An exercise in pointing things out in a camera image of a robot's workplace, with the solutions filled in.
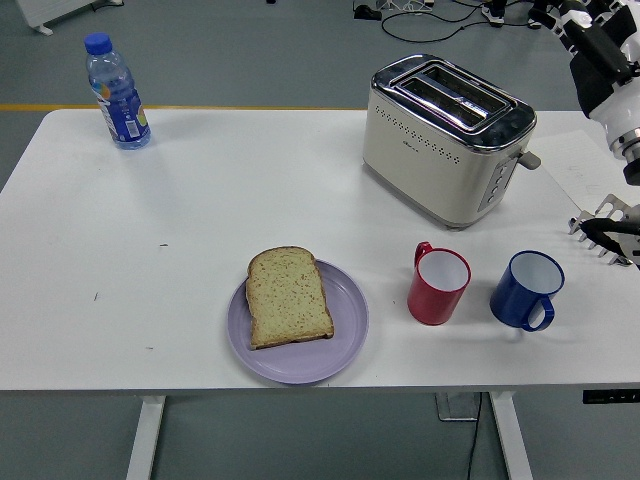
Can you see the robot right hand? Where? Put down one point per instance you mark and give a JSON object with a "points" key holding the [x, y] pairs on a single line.
{"points": [[620, 110]]}

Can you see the cream and chrome toaster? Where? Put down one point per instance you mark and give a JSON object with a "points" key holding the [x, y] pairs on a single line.
{"points": [[425, 165]]}

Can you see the slice of bread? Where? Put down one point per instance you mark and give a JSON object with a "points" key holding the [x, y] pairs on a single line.
{"points": [[290, 300]]}

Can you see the lilac round plate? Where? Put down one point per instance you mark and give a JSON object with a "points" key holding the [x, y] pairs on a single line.
{"points": [[310, 361]]}

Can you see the white paper sheet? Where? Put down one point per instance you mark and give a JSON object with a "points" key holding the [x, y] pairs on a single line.
{"points": [[570, 160]]}

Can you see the silver metal toast rack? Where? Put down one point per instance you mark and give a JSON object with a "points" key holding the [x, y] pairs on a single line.
{"points": [[612, 205]]}

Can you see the person's shoe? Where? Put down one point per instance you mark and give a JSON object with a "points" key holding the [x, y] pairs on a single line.
{"points": [[536, 23], [494, 15]]}

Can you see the blue mug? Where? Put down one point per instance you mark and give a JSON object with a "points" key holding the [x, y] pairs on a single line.
{"points": [[510, 300]]}

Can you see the red mug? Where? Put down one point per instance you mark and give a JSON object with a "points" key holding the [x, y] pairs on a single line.
{"points": [[430, 305]]}

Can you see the black table control panel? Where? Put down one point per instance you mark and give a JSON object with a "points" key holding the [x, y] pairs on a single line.
{"points": [[610, 396]]}

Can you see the white table leg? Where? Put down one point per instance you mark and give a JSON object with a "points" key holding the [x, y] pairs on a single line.
{"points": [[510, 440], [145, 440]]}

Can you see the clear bottle with blue cap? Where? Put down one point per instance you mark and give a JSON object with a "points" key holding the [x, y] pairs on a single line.
{"points": [[120, 110]]}

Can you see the white floor heater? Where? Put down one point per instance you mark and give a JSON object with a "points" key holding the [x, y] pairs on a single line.
{"points": [[55, 10]]}

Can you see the clear bracket under table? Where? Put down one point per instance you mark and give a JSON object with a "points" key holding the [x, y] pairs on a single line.
{"points": [[455, 407]]}

